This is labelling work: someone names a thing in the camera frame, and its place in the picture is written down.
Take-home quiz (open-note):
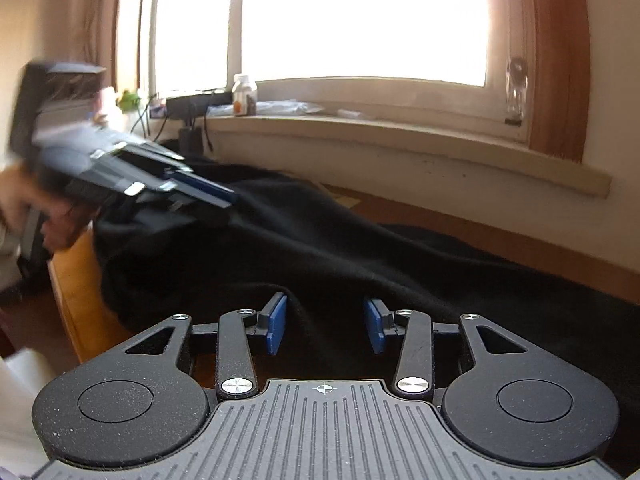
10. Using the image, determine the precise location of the black power adapter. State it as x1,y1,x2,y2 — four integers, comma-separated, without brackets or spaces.
178,126,204,154

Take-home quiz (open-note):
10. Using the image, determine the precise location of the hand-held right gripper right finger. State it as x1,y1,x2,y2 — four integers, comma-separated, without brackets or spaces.
365,297,528,402

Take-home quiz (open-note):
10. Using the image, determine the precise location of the black garment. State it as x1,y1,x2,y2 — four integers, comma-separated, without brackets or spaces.
92,155,640,466

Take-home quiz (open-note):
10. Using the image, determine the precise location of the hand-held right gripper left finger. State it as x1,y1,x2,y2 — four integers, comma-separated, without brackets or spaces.
122,292,289,402

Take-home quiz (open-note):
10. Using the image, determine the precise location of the wooden window trim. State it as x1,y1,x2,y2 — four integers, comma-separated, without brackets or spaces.
520,0,592,164

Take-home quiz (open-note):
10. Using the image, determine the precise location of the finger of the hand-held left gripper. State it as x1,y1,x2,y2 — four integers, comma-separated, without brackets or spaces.
145,172,236,211
95,137,193,193

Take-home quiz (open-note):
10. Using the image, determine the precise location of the white window frame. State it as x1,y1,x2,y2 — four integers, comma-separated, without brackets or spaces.
140,0,533,146

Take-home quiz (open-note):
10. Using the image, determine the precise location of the white container with green lid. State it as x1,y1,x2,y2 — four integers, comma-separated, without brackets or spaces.
96,86,144,127

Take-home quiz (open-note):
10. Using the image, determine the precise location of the black cable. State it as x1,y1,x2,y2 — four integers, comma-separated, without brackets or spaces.
131,92,217,152

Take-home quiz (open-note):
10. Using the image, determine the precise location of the beige window sill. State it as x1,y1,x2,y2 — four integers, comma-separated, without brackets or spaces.
204,109,614,199

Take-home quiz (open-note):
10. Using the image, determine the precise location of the white bottle with orange label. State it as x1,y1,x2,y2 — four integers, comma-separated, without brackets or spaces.
231,73,259,117

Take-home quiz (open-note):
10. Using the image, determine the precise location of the person's left hand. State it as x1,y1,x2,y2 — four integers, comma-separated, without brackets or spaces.
0,165,93,251

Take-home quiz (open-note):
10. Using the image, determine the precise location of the white cloth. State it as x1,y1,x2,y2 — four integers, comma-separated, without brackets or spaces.
0,347,63,480

